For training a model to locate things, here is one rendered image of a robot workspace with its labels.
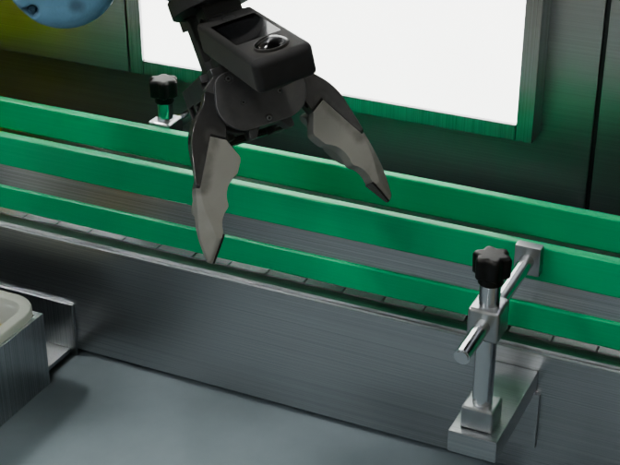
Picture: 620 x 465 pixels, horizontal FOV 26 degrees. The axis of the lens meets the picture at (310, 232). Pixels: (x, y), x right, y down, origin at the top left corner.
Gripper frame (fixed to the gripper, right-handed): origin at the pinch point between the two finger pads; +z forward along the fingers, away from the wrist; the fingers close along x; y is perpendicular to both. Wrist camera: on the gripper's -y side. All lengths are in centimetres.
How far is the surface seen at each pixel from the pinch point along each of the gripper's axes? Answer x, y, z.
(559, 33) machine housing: -32.1, 9.8, -9.2
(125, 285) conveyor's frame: 8.5, 30.7, -0.9
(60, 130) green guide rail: 8.1, 38.5, -17.8
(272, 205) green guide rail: -3.6, 17.0, -3.2
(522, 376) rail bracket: -15.2, 5.0, 17.1
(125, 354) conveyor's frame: 10.0, 35.2, 5.4
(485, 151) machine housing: -26.6, 20.3, -1.5
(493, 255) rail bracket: -10.6, -7.0, 6.0
